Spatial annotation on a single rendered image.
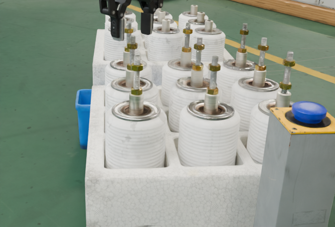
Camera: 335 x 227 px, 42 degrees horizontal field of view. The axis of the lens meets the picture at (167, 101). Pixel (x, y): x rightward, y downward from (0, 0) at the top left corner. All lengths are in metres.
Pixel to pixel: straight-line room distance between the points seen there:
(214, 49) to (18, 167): 0.58
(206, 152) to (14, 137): 0.63
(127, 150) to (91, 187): 0.08
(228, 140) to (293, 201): 0.17
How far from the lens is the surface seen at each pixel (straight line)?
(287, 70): 0.71
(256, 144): 0.73
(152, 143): 0.67
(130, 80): 0.78
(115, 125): 0.66
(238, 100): 0.82
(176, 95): 0.78
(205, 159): 0.69
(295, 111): 0.54
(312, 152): 0.54
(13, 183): 1.00
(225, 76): 0.92
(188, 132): 0.68
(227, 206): 0.71
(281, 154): 0.54
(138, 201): 0.67
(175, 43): 1.18
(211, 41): 1.19
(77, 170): 1.02
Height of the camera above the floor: 0.52
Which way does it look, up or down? 22 degrees down
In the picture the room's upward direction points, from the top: 3 degrees clockwise
